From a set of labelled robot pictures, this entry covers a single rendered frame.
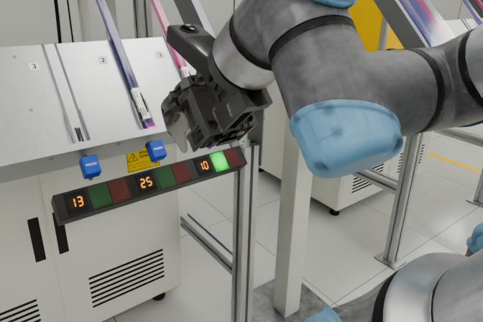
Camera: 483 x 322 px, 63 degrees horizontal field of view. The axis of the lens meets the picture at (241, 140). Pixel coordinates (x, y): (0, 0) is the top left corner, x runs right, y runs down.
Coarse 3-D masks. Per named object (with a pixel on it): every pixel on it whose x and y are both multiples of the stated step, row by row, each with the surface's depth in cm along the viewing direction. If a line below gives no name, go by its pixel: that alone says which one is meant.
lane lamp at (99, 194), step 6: (90, 186) 60; (96, 186) 60; (102, 186) 61; (90, 192) 60; (96, 192) 60; (102, 192) 60; (108, 192) 61; (96, 198) 60; (102, 198) 60; (108, 198) 60; (96, 204) 59; (102, 204) 60; (108, 204) 60
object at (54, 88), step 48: (0, 48) 61; (48, 48) 65; (96, 48) 69; (144, 48) 74; (0, 96) 58; (48, 96) 62; (96, 96) 65; (144, 96) 70; (0, 144) 56; (48, 144) 59
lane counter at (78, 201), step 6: (78, 192) 59; (84, 192) 59; (66, 198) 58; (72, 198) 58; (78, 198) 58; (84, 198) 59; (66, 204) 57; (72, 204) 58; (78, 204) 58; (84, 204) 58; (72, 210) 57; (78, 210) 58; (84, 210) 58
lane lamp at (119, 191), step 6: (114, 180) 62; (120, 180) 62; (108, 186) 61; (114, 186) 62; (120, 186) 62; (126, 186) 62; (114, 192) 61; (120, 192) 62; (126, 192) 62; (114, 198) 61; (120, 198) 61; (126, 198) 62
